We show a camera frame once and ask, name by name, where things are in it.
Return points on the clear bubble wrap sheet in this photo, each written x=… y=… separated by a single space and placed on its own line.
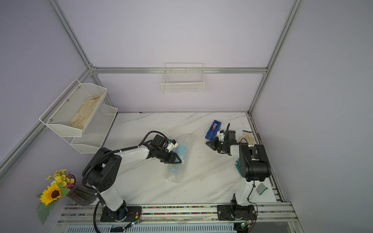
x=185 y=140

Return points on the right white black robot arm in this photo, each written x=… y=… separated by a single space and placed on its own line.
x=254 y=167

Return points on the white two-tier mesh shelf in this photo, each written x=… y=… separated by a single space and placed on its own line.
x=93 y=135

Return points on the blue tape dispenser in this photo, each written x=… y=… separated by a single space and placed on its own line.
x=213 y=130

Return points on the artificial sunflower bouquet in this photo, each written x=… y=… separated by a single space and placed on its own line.
x=61 y=184

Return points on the green rubber glove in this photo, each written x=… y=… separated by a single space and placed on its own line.
x=238 y=166

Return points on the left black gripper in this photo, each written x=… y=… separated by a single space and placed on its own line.
x=173 y=160

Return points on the dark ribbed glass vase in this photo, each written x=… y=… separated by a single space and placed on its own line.
x=81 y=196

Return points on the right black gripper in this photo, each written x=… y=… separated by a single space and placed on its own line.
x=212 y=145

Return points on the beige glove in shelf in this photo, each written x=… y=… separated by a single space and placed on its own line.
x=80 y=119

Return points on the aluminium front rail frame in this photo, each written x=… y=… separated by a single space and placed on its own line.
x=182 y=218

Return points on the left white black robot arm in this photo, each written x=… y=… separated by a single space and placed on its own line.
x=100 y=175

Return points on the white wire wall basket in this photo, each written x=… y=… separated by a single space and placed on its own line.
x=183 y=78

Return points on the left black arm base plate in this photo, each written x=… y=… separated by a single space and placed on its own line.
x=127 y=214

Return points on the blue plastic wine glass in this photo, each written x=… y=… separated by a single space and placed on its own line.
x=177 y=170

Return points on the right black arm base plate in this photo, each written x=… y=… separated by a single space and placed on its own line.
x=238 y=212

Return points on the white cotton work glove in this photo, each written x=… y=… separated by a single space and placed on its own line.
x=248 y=138

